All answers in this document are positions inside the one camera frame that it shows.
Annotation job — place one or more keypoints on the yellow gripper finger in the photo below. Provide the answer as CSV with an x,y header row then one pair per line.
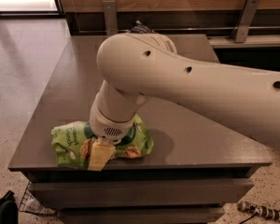
x,y
101,153

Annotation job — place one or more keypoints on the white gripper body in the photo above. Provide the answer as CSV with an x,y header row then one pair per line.
x,y
108,127

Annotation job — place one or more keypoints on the green rice chip bag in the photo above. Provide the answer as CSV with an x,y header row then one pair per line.
x,y
72,143

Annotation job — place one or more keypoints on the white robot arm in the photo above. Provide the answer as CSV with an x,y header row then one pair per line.
x,y
137,67

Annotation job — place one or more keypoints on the blue Kettle chip bag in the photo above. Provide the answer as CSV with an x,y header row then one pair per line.
x,y
140,28

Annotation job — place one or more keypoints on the black bag on floor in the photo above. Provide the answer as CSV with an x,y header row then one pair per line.
x,y
9,213

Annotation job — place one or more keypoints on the lower grey drawer front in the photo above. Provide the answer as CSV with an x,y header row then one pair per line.
x,y
142,216

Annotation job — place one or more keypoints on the grey drawer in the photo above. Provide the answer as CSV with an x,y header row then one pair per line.
x,y
142,216
141,193

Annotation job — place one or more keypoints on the upper grey drawer front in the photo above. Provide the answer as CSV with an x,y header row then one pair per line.
x,y
141,193

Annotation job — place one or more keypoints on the power strip on floor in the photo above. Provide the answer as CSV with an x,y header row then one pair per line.
x,y
259,210

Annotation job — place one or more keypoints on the wire basket on floor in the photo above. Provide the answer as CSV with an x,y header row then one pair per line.
x,y
30,205

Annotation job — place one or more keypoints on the left metal bracket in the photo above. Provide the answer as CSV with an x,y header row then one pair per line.
x,y
110,13

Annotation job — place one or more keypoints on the metal bracket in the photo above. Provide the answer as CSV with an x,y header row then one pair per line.
x,y
110,13
240,32

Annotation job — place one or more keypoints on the right metal bracket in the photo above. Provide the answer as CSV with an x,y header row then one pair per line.
x,y
240,32

